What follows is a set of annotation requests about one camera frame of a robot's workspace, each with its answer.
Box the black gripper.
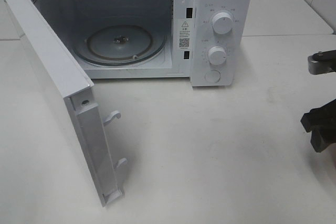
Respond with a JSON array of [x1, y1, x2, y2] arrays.
[[301, 103, 335, 153]]

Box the round white door button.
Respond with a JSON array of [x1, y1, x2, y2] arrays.
[[205, 70, 221, 83]]

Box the white microwave door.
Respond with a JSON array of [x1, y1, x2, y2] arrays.
[[4, 0, 127, 206]]

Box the lower white timer knob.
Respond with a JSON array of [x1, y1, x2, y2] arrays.
[[208, 46, 227, 66]]

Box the upper white power knob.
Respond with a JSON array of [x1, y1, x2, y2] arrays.
[[211, 10, 233, 35]]

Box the white microwave oven body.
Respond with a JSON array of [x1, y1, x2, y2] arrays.
[[31, 0, 250, 87]]

